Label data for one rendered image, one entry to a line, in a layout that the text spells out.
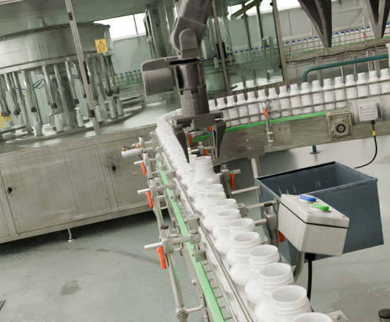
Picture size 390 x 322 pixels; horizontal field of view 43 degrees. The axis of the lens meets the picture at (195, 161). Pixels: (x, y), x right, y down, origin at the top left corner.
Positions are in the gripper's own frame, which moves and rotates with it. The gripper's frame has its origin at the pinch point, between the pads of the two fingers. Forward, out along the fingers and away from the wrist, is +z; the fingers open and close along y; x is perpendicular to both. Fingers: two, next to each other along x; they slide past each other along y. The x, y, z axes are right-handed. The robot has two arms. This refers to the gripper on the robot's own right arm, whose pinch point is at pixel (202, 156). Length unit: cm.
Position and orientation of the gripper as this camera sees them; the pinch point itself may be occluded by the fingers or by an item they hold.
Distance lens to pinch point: 106.4
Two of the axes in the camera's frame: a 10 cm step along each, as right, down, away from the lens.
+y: -9.8, 1.7, -1.1
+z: 1.4, 9.7, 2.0
